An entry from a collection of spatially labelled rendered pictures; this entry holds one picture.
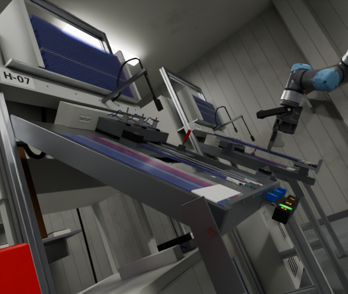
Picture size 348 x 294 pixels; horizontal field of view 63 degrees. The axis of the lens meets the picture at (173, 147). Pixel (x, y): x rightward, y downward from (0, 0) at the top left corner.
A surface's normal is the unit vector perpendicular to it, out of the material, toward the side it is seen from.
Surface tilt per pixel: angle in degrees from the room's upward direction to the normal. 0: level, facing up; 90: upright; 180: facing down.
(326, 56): 90
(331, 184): 90
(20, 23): 90
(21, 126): 90
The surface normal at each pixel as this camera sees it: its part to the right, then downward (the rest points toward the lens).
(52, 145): -0.47, -0.04
